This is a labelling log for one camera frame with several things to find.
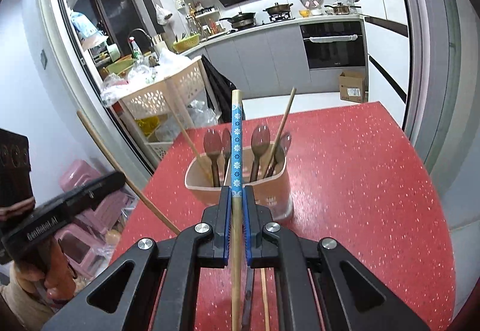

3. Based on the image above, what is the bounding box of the long wooden chopstick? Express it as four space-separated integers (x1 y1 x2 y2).
260 268 270 331

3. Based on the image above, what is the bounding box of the person's left hand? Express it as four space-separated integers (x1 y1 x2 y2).
15 237 76 302

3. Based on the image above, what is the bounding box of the built-in black oven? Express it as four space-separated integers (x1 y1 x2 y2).
300 21 365 69

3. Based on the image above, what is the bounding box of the beige utensil holder caddy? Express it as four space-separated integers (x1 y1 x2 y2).
184 154 294 222

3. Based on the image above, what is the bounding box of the white refrigerator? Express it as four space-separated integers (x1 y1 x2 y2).
365 0 410 126

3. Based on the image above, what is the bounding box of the cardboard box on floor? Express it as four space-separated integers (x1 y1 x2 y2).
338 71 366 103

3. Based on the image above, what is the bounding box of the steel spoon black handle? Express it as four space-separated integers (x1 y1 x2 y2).
221 129 231 180

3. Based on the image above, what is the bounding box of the black wok on stove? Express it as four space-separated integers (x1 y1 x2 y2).
220 12 256 30

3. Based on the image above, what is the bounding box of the black handled spoon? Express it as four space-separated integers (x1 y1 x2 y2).
250 124 270 183

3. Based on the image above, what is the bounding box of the black cloth hanging on cart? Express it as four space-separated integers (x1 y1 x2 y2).
202 55 237 123

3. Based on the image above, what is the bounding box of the pink plastic stool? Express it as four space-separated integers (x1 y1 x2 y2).
58 159 130 238

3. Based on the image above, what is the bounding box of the blue patterned chopstick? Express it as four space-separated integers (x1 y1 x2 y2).
231 90 242 330

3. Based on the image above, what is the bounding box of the beige plastic storage cart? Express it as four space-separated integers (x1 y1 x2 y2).
100 56 221 168

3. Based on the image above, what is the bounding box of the thin wooden chopstick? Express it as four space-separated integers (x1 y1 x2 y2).
76 110 182 236

